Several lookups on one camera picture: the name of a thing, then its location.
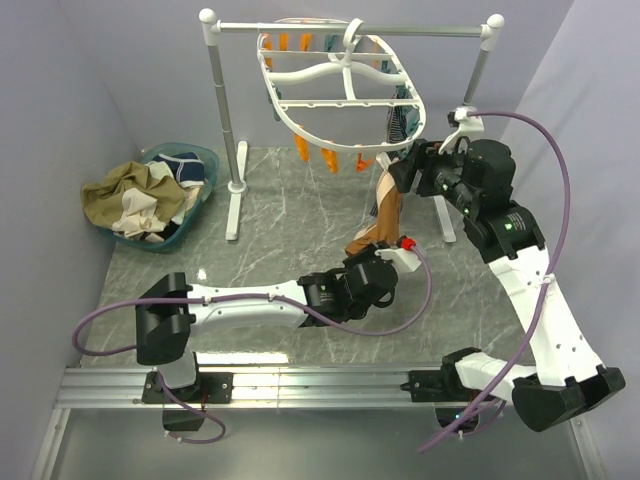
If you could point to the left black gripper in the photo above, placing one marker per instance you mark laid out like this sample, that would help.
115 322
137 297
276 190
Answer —
367 254

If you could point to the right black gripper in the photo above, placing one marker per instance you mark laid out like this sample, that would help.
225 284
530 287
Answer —
426 153

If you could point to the brown orange underwear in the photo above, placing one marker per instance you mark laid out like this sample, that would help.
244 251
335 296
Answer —
386 226

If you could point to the navy striped underwear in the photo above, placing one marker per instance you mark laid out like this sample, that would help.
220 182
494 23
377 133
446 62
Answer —
402 122

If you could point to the white round clip hanger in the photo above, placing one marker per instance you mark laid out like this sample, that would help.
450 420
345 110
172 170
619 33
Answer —
333 91

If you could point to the navy blue bear underwear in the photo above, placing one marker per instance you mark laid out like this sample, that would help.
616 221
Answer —
187 169

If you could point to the khaki tan underwear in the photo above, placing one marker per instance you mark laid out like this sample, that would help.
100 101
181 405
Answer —
101 201

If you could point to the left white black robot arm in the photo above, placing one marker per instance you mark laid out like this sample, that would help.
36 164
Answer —
173 310

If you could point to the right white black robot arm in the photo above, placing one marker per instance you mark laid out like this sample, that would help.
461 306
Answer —
568 377

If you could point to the white silver clothes rack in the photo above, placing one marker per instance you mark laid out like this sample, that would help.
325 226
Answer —
237 151

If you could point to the teal plastic laundry basket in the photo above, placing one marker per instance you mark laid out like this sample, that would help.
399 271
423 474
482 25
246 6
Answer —
170 237

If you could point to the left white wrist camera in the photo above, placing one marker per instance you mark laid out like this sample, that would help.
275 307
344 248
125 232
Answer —
405 258

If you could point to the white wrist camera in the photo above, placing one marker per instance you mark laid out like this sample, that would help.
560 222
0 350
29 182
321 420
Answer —
405 258
465 123

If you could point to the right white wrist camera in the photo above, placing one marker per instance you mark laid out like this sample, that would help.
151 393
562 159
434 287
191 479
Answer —
465 123

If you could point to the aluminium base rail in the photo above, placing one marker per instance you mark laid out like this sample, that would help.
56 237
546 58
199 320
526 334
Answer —
284 422

